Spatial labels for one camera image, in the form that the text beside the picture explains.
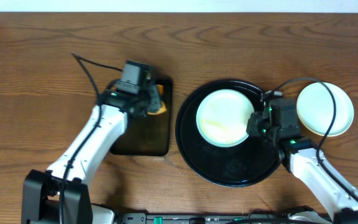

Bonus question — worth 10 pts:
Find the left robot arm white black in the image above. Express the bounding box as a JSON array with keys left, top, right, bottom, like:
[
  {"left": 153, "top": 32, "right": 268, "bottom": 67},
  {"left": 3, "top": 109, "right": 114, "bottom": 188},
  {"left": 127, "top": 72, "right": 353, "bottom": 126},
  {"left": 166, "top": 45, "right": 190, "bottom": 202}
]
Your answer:
[{"left": 21, "top": 83, "right": 166, "bottom": 223}]

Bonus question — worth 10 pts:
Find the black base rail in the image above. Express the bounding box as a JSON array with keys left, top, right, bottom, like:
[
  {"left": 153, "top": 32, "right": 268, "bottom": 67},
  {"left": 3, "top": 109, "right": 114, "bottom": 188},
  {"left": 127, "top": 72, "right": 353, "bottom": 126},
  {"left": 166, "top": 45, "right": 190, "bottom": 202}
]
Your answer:
[{"left": 116, "top": 207, "right": 332, "bottom": 224}]

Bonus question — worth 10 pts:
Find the light blue plate front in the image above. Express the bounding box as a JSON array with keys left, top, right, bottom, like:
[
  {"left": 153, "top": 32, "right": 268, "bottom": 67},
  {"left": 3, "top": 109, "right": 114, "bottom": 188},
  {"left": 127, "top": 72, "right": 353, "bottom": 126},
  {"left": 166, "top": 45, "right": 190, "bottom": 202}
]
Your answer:
[{"left": 196, "top": 89, "right": 255, "bottom": 147}]

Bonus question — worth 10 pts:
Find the orange green scrub sponge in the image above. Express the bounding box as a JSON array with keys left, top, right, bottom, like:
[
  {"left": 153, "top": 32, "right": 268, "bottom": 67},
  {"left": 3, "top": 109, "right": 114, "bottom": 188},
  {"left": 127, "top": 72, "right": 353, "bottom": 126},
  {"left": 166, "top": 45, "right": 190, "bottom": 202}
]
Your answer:
[{"left": 147, "top": 85, "right": 167, "bottom": 115}]

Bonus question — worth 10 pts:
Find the yellow plate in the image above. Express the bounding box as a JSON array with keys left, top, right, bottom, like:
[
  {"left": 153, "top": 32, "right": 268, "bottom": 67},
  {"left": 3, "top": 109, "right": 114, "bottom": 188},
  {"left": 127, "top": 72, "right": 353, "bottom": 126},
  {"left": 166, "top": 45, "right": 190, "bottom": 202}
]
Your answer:
[{"left": 300, "top": 120, "right": 346, "bottom": 137}]

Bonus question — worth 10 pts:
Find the light blue plate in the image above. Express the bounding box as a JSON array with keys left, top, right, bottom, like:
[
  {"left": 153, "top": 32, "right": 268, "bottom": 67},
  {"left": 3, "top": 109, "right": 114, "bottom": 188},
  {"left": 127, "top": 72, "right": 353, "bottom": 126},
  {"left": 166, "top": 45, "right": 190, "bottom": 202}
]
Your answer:
[
  {"left": 196, "top": 89, "right": 255, "bottom": 147},
  {"left": 296, "top": 83, "right": 354, "bottom": 134}
]

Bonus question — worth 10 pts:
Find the black rectangular tray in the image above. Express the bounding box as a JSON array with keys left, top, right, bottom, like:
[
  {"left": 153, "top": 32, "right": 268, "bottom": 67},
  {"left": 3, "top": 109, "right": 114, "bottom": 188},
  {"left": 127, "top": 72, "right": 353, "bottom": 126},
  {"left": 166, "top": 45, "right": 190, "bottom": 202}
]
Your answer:
[{"left": 110, "top": 77, "right": 173, "bottom": 156}]

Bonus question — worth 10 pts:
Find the black round tray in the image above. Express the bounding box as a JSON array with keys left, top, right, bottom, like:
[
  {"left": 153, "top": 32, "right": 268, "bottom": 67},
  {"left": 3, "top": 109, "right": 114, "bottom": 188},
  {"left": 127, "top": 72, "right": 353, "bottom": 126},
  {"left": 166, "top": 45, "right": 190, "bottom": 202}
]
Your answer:
[{"left": 175, "top": 79, "right": 280, "bottom": 187}]

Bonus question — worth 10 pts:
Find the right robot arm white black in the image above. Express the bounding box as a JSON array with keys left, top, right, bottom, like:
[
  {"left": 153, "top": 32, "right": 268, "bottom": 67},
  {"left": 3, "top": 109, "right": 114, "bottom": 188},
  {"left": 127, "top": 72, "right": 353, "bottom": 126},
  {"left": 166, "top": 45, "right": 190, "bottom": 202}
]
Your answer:
[{"left": 247, "top": 108, "right": 358, "bottom": 223}]

